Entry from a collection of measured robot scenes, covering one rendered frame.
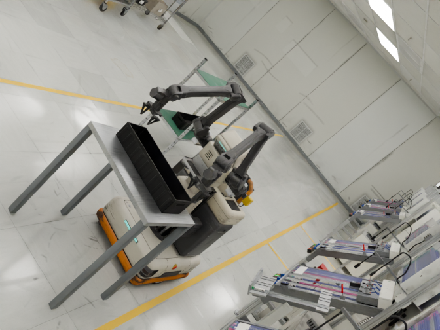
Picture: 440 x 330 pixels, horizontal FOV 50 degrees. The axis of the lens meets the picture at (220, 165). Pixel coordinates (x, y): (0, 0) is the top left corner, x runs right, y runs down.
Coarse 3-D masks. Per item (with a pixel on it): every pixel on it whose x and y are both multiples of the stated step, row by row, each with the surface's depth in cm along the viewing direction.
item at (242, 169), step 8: (264, 128) 267; (272, 136) 277; (256, 144) 278; (264, 144) 279; (248, 152) 281; (256, 152) 278; (248, 160) 281; (240, 168) 284; (248, 168) 286; (240, 184) 284
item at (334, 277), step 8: (296, 272) 360; (304, 272) 363; (312, 272) 365; (320, 272) 368; (328, 272) 371; (328, 280) 350; (336, 280) 350; (344, 280) 353; (352, 280) 356; (360, 280) 358
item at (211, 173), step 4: (216, 164) 248; (208, 168) 240; (212, 168) 239; (216, 168) 242; (220, 168) 246; (228, 168) 244; (204, 172) 241; (208, 172) 240; (212, 172) 239; (216, 172) 243; (224, 172) 245; (204, 176) 241; (208, 176) 240; (212, 176) 239; (216, 176) 244
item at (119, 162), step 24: (72, 144) 266; (120, 144) 270; (48, 168) 273; (120, 168) 250; (24, 192) 280; (144, 192) 252; (144, 216) 236; (168, 216) 255; (120, 240) 241; (168, 240) 276; (96, 264) 247; (144, 264) 282; (72, 288) 253
